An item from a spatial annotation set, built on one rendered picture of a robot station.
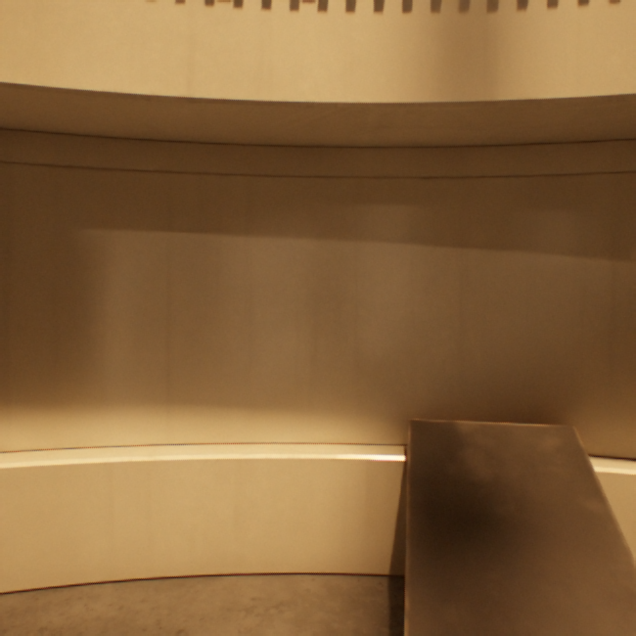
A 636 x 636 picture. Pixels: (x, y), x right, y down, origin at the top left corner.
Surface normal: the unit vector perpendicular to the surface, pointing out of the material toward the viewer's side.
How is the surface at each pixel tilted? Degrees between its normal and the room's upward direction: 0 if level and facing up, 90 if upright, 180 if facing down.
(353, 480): 90
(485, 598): 25
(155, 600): 0
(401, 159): 90
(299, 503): 90
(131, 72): 90
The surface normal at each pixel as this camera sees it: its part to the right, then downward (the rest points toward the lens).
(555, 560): -0.07, -0.90
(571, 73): -0.25, 0.03
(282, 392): 0.04, 0.03
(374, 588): 0.01, -1.00
